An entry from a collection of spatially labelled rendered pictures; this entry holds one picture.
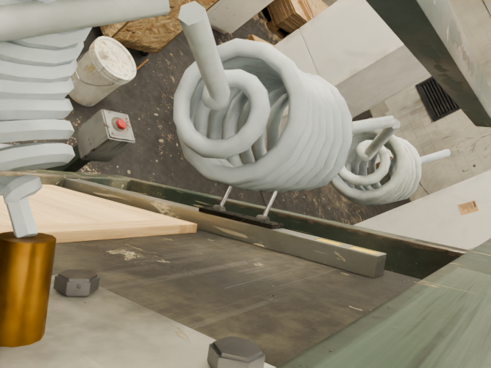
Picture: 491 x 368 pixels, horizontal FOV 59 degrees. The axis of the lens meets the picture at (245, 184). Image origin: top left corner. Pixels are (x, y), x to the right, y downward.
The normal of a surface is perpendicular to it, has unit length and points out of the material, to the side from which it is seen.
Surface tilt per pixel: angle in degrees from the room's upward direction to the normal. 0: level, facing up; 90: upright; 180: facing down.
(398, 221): 90
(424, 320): 57
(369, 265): 90
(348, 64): 90
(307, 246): 90
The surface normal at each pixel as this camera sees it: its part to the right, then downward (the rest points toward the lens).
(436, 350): 0.15, -0.99
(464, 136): -0.56, -0.03
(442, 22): 0.81, 0.15
